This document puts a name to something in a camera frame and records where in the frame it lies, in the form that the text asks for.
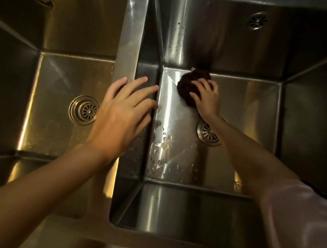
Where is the person's left hand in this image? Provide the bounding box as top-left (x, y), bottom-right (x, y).
top-left (82, 70), bottom-right (163, 172)

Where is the person's right hand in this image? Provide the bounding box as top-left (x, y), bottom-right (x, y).
top-left (186, 76), bottom-right (225, 123)

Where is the dark brown cleaning cloth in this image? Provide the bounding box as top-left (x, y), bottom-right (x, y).
top-left (174, 66), bottom-right (216, 111)

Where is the stainless steel sink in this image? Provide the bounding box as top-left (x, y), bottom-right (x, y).
top-left (0, 0), bottom-right (327, 248)

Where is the person's left forearm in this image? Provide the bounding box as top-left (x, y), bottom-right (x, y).
top-left (0, 131), bottom-right (110, 248)

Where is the round steel sink drain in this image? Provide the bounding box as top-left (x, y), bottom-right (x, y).
top-left (67, 93), bottom-right (101, 128)
top-left (194, 116), bottom-right (225, 148)

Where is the white striped shirt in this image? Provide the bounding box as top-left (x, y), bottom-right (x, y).
top-left (254, 175), bottom-right (327, 248)

